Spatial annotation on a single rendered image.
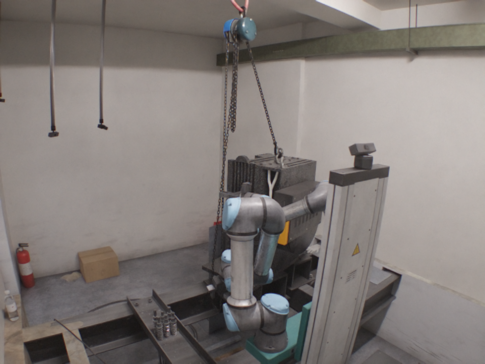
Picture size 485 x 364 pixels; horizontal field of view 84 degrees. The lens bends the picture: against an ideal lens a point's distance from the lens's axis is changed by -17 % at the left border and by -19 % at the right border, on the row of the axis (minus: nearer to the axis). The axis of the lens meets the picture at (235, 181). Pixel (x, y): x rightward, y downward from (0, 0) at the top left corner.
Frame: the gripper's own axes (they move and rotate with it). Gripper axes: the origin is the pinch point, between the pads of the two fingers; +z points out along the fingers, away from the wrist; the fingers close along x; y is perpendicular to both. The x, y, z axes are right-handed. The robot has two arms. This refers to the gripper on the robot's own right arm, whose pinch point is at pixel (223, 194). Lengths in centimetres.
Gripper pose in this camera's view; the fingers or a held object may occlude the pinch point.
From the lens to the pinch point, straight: 191.2
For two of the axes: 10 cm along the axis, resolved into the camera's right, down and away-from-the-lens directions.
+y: -0.3, 9.8, 1.9
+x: 5.9, -1.4, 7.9
